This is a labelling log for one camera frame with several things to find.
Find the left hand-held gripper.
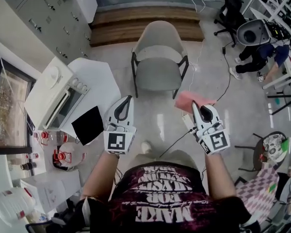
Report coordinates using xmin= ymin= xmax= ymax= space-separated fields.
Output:
xmin=103 ymin=95 xmax=138 ymax=156

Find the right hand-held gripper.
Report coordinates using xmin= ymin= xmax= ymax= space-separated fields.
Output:
xmin=192 ymin=100 xmax=231 ymax=157

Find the grey chair with black legs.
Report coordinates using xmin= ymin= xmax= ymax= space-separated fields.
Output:
xmin=131 ymin=20 xmax=190 ymax=99

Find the person's right forearm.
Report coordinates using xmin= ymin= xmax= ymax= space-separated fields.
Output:
xmin=203 ymin=152 xmax=238 ymax=200

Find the person's left forearm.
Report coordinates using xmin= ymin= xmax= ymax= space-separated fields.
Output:
xmin=81 ymin=151 xmax=120 ymax=201

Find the black square cloth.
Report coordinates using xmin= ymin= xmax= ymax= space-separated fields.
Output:
xmin=71 ymin=105 xmax=105 ymax=146

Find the pink checkered cloth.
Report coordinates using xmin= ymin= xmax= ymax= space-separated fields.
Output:
xmin=234 ymin=163 xmax=280 ymax=226

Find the black office chair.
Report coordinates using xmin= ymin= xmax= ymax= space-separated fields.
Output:
xmin=213 ymin=0 xmax=246 ymax=49

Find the white power strip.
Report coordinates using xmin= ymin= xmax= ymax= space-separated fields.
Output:
xmin=181 ymin=114 xmax=197 ymax=131

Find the white table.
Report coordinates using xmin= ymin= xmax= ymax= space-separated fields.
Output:
xmin=26 ymin=58 xmax=120 ymax=179

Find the white shoe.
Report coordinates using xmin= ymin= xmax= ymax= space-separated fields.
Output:
xmin=141 ymin=141 xmax=152 ymax=154

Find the black round side table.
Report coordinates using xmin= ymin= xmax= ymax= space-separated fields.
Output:
xmin=234 ymin=131 xmax=290 ymax=172

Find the large clear water jug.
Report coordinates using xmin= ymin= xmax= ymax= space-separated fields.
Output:
xmin=52 ymin=142 xmax=87 ymax=171

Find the clear bottle with red cap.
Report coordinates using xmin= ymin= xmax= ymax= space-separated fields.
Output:
xmin=39 ymin=131 xmax=71 ymax=146

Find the white toaster oven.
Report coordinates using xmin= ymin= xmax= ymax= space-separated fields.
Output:
xmin=24 ymin=56 xmax=91 ymax=131

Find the floral patterned cushion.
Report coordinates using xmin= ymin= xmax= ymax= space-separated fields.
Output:
xmin=262 ymin=133 xmax=287 ymax=163

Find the white plate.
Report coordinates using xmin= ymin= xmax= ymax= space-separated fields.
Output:
xmin=44 ymin=65 xmax=64 ymax=90

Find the black printed t-shirt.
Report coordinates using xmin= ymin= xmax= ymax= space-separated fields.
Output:
xmin=81 ymin=162 xmax=254 ymax=233

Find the wooden platform step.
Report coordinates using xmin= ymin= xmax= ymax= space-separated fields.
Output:
xmin=89 ymin=7 xmax=206 ymax=49

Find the dark drink can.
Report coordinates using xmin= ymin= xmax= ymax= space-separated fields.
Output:
xmin=20 ymin=162 xmax=37 ymax=171

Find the white paper sheet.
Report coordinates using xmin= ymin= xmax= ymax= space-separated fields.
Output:
xmin=35 ymin=178 xmax=65 ymax=211

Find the black framed window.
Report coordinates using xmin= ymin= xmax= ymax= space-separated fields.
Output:
xmin=0 ymin=54 xmax=37 ymax=155

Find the grey locker cabinet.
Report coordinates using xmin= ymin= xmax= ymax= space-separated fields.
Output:
xmin=0 ymin=0 xmax=93 ymax=59

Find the white shelf rack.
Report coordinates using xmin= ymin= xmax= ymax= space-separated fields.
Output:
xmin=242 ymin=0 xmax=291 ymax=35

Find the white plastic canister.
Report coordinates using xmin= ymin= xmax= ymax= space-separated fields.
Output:
xmin=0 ymin=186 xmax=37 ymax=225

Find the black cable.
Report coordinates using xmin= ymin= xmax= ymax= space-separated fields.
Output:
xmin=159 ymin=46 xmax=232 ymax=158

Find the black metal stool frame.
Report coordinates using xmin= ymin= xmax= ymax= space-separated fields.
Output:
xmin=266 ymin=90 xmax=291 ymax=117

